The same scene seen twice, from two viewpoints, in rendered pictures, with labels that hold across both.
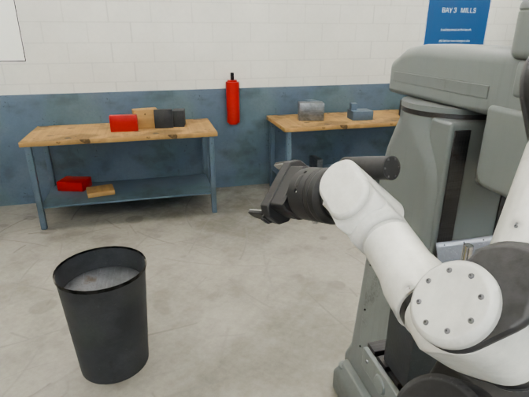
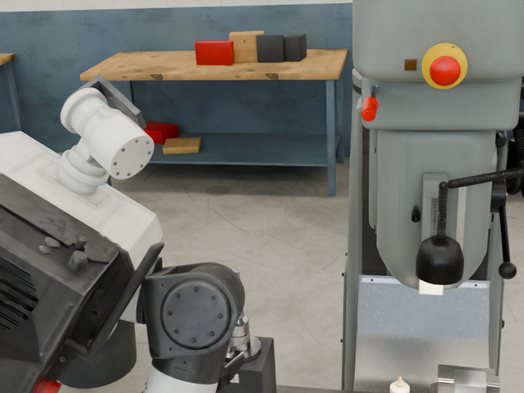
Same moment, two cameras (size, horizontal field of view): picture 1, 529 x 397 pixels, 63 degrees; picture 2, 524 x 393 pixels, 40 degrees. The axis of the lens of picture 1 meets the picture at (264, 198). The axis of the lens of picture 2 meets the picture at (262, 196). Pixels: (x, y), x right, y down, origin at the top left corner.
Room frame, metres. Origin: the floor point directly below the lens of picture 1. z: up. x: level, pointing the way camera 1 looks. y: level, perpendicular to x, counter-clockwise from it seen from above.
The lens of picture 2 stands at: (-0.14, -1.13, 1.99)
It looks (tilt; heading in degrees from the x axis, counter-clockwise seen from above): 23 degrees down; 27
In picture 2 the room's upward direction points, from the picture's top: 3 degrees counter-clockwise
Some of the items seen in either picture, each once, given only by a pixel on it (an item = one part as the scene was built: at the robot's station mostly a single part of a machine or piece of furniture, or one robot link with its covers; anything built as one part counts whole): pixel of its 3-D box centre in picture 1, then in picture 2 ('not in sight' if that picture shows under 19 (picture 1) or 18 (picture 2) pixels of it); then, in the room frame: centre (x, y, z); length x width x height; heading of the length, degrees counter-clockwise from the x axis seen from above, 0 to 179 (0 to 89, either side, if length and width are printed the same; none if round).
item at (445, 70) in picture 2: not in sight; (444, 69); (0.82, -0.93, 1.76); 0.04 x 0.03 x 0.04; 105
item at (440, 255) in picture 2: not in sight; (440, 256); (0.86, -0.93, 1.46); 0.07 x 0.07 x 0.06
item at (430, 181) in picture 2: not in sight; (433, 235); (0.96, -0.89, 1.45); 0.04 x 0.04 x 0.21; 15
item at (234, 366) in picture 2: not in sight; (236, 366); (0.84, -0.56, 1.17); 0.06 x 0.02 x 0.03; 176
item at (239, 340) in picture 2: not in sight; (238, 334); (0.95, -0.51, 1.16); 0.05 x 0.05 x 0.06
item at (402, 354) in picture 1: (434, 338); (219, 383); (0.94, -0.46, 1.03); 0.22 x 0.12 x 0.20; 104
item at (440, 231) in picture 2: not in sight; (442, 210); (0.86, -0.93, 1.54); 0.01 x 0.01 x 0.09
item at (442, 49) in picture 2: not in sight; (444, 65); (0.85, -0.92, 1.76); 0.06 x 0.02 x 0.06; 105
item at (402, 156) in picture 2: not in sight; (433, 194); (1.07, -0.86, 1.47); 0.21 x 0.19 x 0.32; 105
